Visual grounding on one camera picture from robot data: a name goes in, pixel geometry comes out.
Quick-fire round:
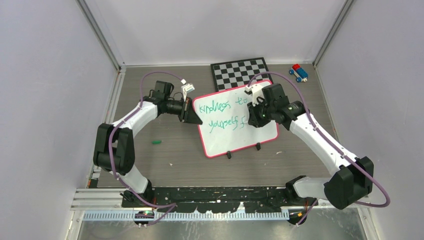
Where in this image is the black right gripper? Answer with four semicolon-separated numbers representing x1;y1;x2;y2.
248;97;276;128

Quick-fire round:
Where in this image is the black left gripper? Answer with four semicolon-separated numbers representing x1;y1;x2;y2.
165;97;203;125

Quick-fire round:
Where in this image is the red-framed whiteboard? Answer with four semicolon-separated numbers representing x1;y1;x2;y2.
192;86;279;158

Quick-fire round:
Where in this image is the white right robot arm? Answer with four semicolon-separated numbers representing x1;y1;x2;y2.
244;83;374;210

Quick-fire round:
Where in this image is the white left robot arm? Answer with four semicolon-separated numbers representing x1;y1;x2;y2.
93;80;203;207

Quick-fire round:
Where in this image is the black and white chessboard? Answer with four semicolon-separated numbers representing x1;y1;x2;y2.
210;57;269;92

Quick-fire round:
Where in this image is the toy brick car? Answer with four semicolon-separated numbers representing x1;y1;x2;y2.
289;64;309;83

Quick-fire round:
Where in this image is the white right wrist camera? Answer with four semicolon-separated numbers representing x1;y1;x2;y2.
244;83;265;107

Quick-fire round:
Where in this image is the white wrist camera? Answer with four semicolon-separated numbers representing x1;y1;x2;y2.
180;79;195;100
244;83;265;107

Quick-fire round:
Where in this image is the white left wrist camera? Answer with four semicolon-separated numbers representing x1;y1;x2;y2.
180;79;195;100

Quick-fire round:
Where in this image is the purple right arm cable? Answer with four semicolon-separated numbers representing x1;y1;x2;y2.
246;71;391;229

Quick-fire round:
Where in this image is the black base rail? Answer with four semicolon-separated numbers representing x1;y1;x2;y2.
120;186;319;215

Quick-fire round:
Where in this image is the slotted cable duct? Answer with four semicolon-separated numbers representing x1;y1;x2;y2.
82;209;290;222

